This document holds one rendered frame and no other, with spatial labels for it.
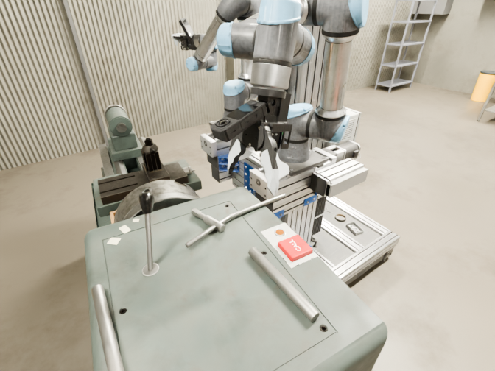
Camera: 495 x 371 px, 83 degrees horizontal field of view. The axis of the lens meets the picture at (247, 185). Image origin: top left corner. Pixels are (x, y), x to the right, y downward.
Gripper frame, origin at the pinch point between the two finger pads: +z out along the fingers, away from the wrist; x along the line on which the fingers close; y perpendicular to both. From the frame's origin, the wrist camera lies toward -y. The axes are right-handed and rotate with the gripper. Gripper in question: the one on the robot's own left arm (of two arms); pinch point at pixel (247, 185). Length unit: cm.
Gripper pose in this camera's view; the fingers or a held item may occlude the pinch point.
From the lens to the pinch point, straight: 60.5
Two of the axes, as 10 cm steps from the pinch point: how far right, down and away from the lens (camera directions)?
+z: -1.3, 9.4, 3.3
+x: -6.5, -3.3, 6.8
